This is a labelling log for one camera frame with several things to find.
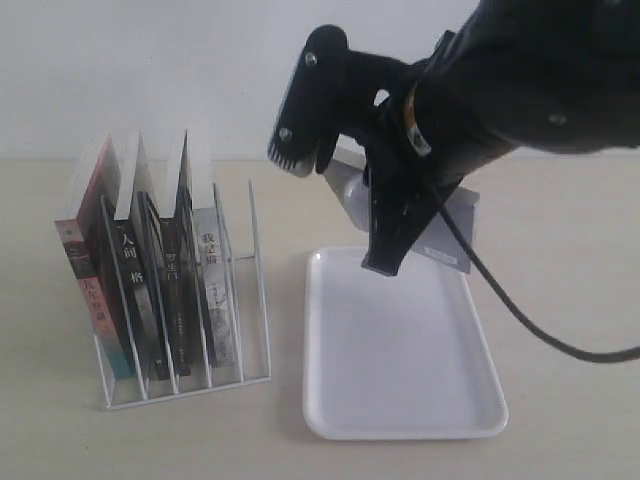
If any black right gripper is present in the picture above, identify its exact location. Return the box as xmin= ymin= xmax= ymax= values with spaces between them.
xmin=268 ymin=24 xmax=505 ymax=276

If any dark blue moon book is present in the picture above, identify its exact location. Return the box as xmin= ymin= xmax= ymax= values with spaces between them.
xmin=324 ymin=146 xmax=480 ymax=274

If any dark grey Piper robot arm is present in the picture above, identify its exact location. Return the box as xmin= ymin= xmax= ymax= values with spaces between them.
xmin=267 ymin=1 xmax=639 ymax=276

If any white cat-pattern book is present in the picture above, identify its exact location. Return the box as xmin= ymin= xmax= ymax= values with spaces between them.
xmin=187 ymin=122 xmax=241 ymax=369

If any dark brown Rashomon book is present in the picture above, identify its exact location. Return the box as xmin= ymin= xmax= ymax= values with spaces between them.
xmin=157 ymin=129 xmax=196 ymax=377

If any black white-lettered book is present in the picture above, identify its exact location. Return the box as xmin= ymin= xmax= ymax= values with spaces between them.
xmin=113 ymin=130 xmax=169 ymax=380

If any pink Walden book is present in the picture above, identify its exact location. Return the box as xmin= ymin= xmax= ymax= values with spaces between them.
xmin=54 ymin=131 xmax=135 ymax=380

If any white rectangular plastic tray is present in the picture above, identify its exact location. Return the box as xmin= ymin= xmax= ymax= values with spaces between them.
xmin=302 ymin=246 xmax=509 ymax=441

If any white wire book rack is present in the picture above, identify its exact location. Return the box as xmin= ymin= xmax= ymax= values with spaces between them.
xmin=92 ymin=189 xmax=271 ymax=410

